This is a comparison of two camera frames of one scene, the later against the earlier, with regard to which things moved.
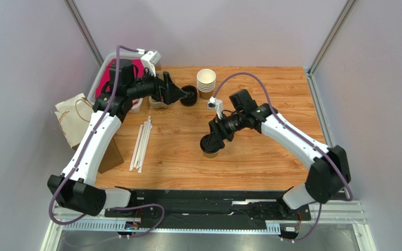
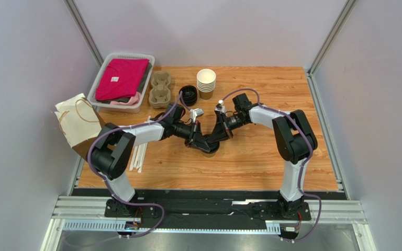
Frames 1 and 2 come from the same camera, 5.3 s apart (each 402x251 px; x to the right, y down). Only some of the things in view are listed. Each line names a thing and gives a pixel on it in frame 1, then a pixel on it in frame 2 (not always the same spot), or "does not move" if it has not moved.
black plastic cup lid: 211,144 does not move
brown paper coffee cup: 210,156 does not move
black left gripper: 165,91 to 195,133
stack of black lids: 191,97 does not move
